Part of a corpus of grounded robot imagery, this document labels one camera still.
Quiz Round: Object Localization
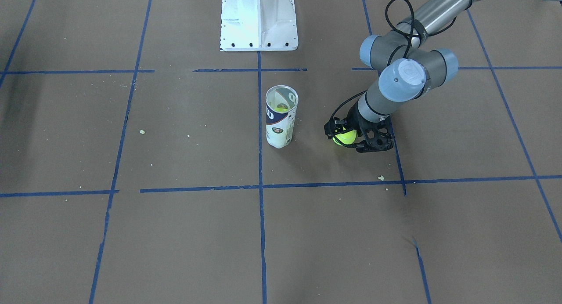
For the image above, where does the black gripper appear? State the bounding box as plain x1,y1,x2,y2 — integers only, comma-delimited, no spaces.
324,105,378,148

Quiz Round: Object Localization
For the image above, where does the yellow-green tennis ball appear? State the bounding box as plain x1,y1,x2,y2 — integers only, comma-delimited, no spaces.
332,130,357,146

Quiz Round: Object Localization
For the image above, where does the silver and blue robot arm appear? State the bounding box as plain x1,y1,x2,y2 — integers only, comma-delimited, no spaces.
324,0,560,152

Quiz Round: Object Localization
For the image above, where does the clear tennis ball can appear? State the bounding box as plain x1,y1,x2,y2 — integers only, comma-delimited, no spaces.
265,85,299,148

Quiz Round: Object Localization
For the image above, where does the white pedestal column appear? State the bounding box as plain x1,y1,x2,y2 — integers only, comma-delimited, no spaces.
220,0,299,52

